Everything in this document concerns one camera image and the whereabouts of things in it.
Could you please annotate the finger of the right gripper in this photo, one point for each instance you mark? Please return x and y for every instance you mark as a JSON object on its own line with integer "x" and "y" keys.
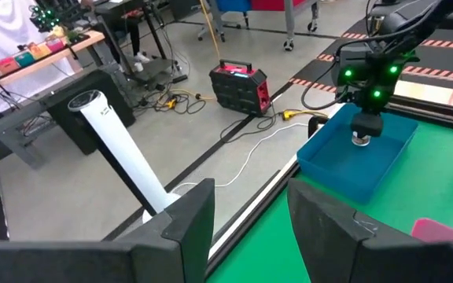
{"x": 367, "y": 123}

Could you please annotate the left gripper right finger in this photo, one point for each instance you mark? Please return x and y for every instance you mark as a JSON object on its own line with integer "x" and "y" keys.
{"x": 344, "y": 251}

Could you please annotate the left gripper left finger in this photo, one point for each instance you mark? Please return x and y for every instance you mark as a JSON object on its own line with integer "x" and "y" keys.
{"x": 163, "y": 251}

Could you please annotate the glass spice jar brown label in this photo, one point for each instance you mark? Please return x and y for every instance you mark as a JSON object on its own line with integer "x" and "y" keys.
{"x": 360, "y": 141}

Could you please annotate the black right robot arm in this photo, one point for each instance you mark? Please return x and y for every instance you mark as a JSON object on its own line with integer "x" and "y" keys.
{"x": 411, "y": 19}

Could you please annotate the blue plastic bin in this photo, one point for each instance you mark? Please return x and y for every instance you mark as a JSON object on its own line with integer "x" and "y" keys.
{"x": 352, "y": 173}

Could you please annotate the pink plastic bin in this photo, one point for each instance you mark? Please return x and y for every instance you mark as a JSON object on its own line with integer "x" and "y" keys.
{"x": 439, "y": 232}

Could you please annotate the white pole with round base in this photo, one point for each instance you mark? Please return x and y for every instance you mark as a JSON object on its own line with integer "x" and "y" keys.
{"x": 120, "y": 149}

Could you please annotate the red black power station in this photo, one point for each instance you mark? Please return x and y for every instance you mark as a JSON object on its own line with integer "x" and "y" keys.
{"x": 238, "y": 90}

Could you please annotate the black floor box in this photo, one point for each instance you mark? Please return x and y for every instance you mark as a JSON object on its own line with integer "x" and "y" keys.
{"x": 93, "y": 94}

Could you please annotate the person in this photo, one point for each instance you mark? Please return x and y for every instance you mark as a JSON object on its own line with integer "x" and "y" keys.
{"x": 133, "y": 39}

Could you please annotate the wooden workbench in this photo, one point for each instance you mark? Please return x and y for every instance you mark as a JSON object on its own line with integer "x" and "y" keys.
{"x": 53, "y": 57}

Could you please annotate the pink small storage box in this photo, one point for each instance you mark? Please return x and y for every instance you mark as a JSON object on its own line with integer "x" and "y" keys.
{"x": 55, "y": 44}

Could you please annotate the orange small storage box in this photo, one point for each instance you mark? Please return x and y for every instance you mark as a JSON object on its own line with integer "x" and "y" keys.
{"x": 39, "y": 50}

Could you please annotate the teal small storage box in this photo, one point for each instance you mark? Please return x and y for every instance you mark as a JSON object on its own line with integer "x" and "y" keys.
{"x": 24, "y": 59}

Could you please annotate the red small storage box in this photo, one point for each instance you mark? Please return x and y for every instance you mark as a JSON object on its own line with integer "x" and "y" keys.
{"x": 7, "y": 65}

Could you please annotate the black table frame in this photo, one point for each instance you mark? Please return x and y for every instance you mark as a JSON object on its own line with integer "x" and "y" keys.
{"x": 258, "y": 204}

